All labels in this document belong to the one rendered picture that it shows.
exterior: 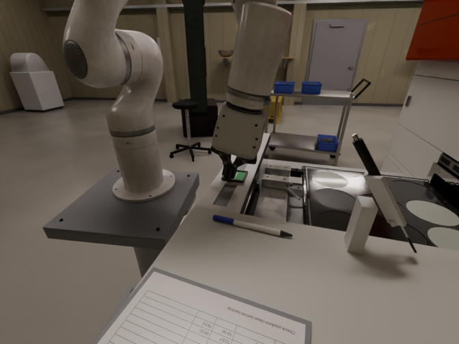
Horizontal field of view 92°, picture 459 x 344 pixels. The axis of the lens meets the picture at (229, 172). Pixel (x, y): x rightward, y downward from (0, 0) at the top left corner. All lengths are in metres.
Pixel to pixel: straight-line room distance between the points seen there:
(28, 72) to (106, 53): 7.03
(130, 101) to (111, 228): 0.32
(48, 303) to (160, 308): 1.49
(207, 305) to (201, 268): 0.06
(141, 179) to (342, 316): 0.56
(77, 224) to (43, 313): 1.10
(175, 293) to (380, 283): 0.26
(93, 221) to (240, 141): 0.43
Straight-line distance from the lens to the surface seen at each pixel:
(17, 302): 1.88
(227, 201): 0.48
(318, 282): 0.35
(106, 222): 0.65
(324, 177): 0.75
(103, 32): 0.57
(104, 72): 0.57
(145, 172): 0.68
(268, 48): 0.41
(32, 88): 7.64
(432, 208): 0.74
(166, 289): 0.33
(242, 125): 0.44
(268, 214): 0.57
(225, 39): 7.32
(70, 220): 0.71
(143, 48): 0.64
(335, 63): 7.47
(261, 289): 0.32
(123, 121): 0.63
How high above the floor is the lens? 1.23
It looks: 27 degrees down
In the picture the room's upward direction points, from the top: straight up
